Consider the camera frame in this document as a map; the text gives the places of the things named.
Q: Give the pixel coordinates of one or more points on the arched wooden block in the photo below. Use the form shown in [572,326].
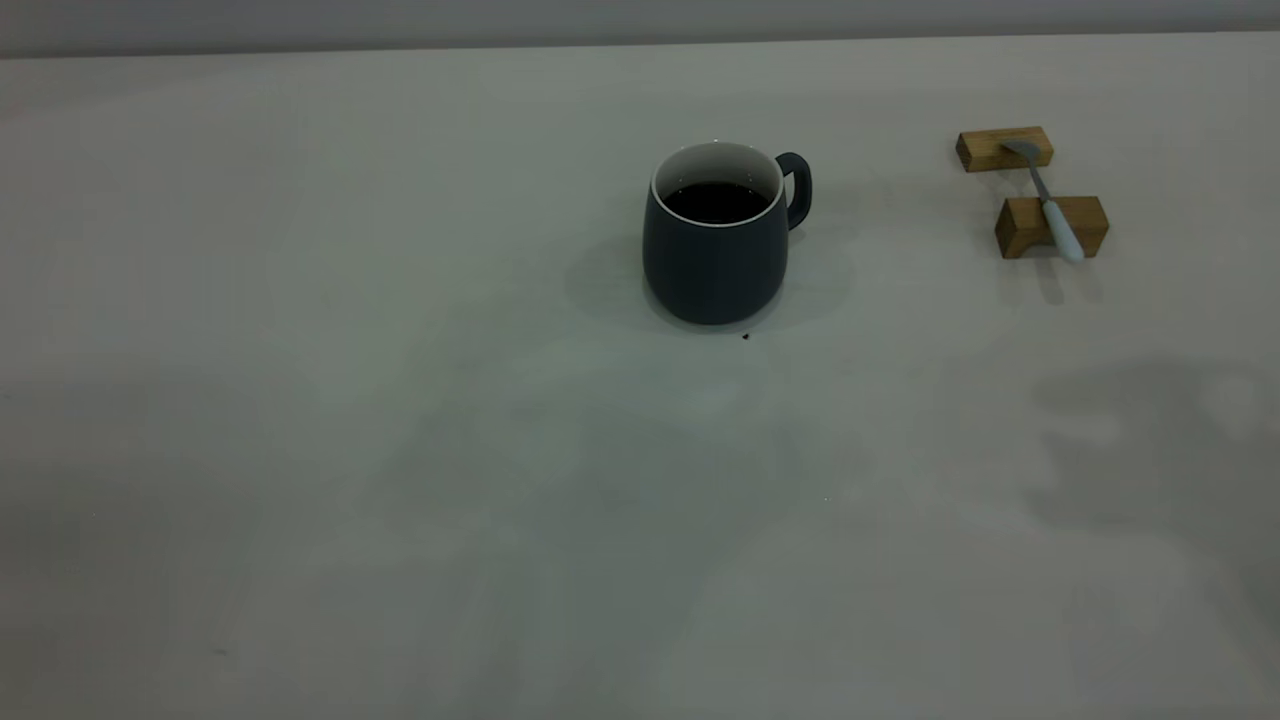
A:
[1022,222]

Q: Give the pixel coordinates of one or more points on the dark grey ceramic mug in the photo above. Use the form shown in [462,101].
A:
[715,270]

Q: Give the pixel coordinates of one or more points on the dark coffee liquid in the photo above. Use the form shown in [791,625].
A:
[716,203]

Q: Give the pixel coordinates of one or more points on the flat wooden block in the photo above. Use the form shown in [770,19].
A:
[985,150]

